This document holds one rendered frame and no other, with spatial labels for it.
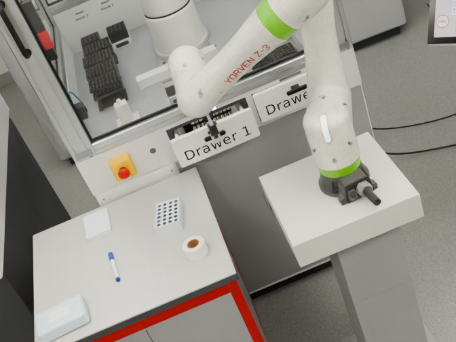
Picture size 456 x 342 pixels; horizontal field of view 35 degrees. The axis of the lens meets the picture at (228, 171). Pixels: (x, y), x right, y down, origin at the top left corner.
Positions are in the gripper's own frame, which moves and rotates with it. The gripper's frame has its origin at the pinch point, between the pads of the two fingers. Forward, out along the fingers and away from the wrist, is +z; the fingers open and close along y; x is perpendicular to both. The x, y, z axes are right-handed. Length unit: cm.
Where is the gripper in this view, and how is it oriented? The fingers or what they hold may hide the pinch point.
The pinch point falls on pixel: (215, 134)
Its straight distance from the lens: 233.0
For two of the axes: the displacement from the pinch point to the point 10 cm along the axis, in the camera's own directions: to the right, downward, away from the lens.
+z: 2.2, 5.4, 8.2
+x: 9.2, -3.9, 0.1
